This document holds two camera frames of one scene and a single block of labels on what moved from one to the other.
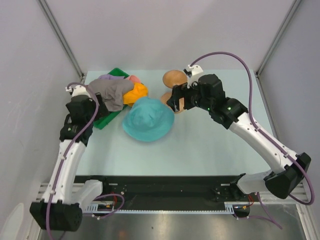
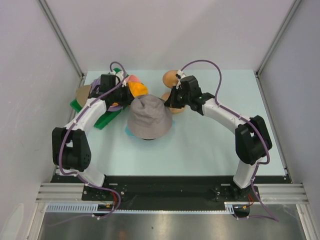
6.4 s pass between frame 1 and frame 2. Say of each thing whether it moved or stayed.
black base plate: stayed
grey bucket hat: moved
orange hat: stayed
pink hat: stayed
